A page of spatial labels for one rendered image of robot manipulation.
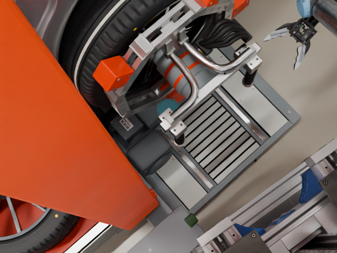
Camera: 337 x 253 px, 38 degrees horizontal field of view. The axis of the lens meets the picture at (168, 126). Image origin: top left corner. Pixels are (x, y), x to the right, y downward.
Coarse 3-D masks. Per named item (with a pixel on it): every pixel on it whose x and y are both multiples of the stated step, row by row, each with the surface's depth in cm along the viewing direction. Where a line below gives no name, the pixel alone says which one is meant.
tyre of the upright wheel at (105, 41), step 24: (96, 0) 151; (144, 0) 147; (168, 0) 151; (72, 24) 155; (96, 24) 150; (120, 24) 148; (72, 48) 158; (96, 48) 152; (120, 48) 154; (72, 72) 167; (96, 96) 171
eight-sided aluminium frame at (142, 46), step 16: (192, 0) 152; (224, 0) 165; (176, 16) 154; (192, 16) 152; (224, 16) 175; (144, 32) 151; (176, 32) 153; (208, 32) 192; (144, 48) 149; (128, 64) 158; (144, 64) 155; (128, 80) 156; (160, 80) 199; (112, 96) 162; (144, 96) 196; (160, 96) 198; (128, 112) 181
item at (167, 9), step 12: (180, 0) 159; (144, 24) 154; (192, 24) 191; (204, 24) 193; (156, 36) 185; (192, 36) 197; (144, 72) 196; (156, 72) 201; (132, 84) 195; (144, 84) 198
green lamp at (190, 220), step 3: (192, 213) 182; (189, 216) 182; (192, 216) 182; (195, 216) 182; (186, 219) 182; (189, 219) 182; (192, 219) 182; (195, 219) 182; (186, 222) 183; (189, 222) 182; (192, 222) 182; (195, 222) 182; (189, 225) 182; (192, 225) 181
